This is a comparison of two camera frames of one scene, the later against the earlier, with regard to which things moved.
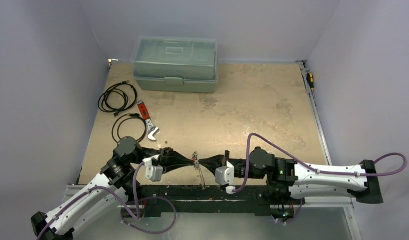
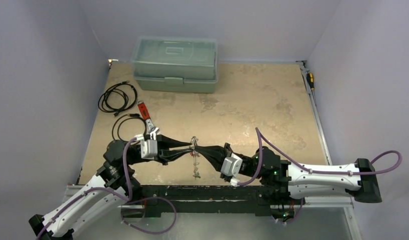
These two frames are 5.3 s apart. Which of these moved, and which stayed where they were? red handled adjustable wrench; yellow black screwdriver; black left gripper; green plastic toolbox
Moved: black left gripper
Stayed: green plastic toolbox; yellow black screwdriver; red handled adjustable wrench
